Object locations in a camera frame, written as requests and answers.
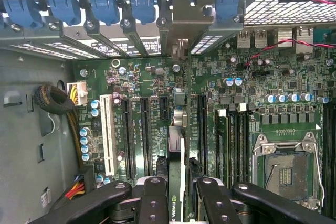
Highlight white expansion slot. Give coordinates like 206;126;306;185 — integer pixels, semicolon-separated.
99;94;118;177

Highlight black short expansion slot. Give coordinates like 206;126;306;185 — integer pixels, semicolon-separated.
159;95;169;121

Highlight green motherboard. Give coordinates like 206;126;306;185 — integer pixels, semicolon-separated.
72;23;336;221

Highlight white power connector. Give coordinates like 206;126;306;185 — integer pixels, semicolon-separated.
66;82;89;106

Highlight open black PC case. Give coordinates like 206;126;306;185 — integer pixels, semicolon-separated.
0;0;336;224

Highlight CPU socket with metal frame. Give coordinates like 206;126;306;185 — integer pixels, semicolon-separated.
251;132;326;211

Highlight red yellow wire bundle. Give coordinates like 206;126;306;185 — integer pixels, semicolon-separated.
64;173;87;201

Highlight braided black wire bundle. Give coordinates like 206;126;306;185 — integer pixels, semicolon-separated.
33;84;86;169

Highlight red black twisted wire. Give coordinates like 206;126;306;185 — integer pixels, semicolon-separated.
244;0;336;68

